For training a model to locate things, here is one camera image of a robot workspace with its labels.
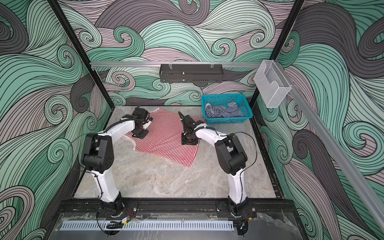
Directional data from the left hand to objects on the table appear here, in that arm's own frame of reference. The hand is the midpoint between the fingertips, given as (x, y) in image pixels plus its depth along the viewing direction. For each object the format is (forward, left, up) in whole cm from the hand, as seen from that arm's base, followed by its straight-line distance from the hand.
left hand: (139, 132), depth 96 cm
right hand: (-6, -31, -2) cm, 32 cm away
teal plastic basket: (+33, -57, 0) cm, 66 cm away
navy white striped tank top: (+24, -65, -3) cm, 69 cm away
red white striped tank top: (-1, -16, -7) cm, 17 cm away
